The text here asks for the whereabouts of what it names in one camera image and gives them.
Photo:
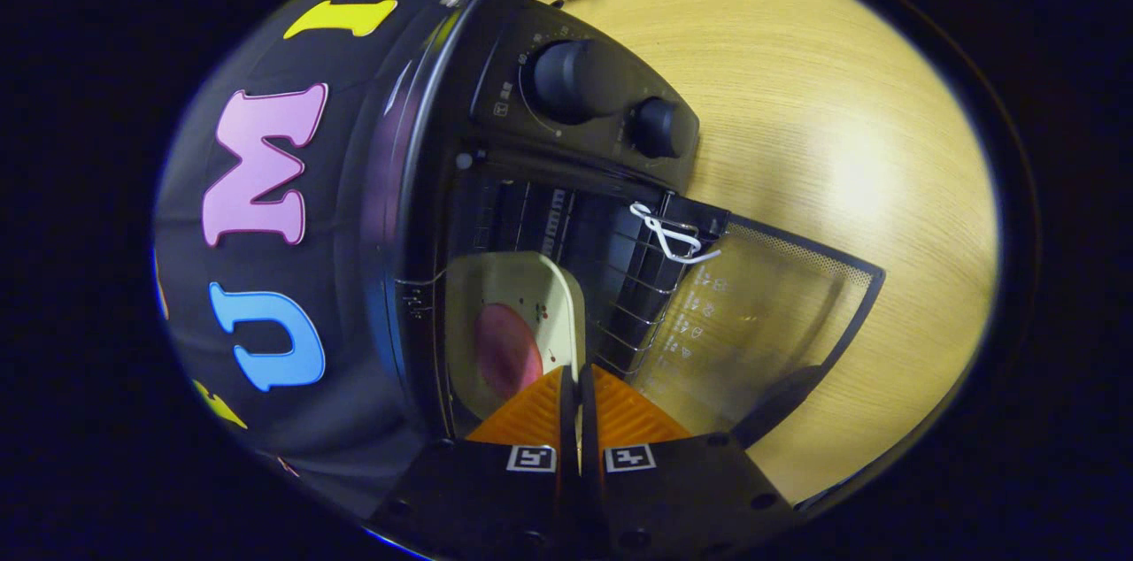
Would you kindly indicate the pink round food slice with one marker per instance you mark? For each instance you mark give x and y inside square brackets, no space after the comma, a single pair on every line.
[506,353]

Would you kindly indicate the black toaster oven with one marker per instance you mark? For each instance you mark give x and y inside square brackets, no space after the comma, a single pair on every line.
[496,57]

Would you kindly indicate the cream square plate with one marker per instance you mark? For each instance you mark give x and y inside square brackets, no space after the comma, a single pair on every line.
[513,278]

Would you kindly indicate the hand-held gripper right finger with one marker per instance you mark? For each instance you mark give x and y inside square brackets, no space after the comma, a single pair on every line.
[682,490]

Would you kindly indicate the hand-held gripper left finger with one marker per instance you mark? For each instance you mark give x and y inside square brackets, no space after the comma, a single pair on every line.
[482,490]

